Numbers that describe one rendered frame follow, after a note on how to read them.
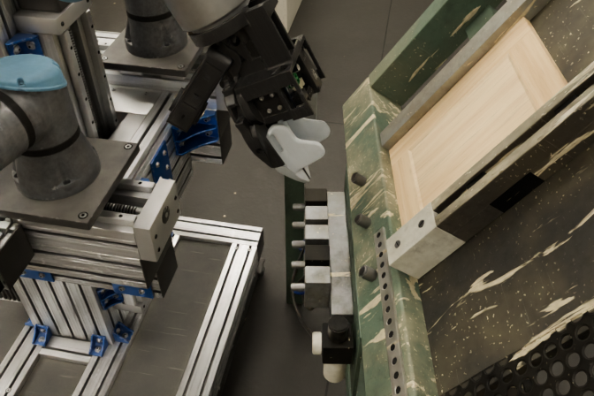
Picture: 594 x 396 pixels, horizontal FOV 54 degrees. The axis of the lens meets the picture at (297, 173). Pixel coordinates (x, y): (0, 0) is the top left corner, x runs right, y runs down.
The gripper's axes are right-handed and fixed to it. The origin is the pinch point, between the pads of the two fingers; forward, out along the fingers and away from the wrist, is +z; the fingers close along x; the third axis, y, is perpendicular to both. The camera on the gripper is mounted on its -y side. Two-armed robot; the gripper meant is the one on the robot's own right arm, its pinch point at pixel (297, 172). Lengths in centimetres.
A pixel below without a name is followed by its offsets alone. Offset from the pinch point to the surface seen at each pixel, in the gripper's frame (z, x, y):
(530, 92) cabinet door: 27, 43, 23
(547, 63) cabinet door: 24, 47, 27
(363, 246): 46, 33, -15
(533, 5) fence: 21, 64, 27
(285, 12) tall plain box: 76, 272, -108
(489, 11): 29, 84, 17
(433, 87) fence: 32, 62, 4
